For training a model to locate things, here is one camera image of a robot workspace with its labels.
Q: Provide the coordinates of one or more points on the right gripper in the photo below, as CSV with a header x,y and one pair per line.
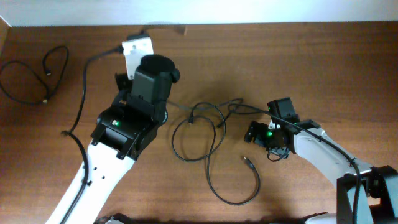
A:
x,y
259,138

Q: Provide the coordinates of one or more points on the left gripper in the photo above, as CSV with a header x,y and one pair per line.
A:
x,y
125,83

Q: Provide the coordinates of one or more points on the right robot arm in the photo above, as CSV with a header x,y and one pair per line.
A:
x,y
365,193

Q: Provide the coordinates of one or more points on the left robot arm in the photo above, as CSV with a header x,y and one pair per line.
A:
x,y
122,132

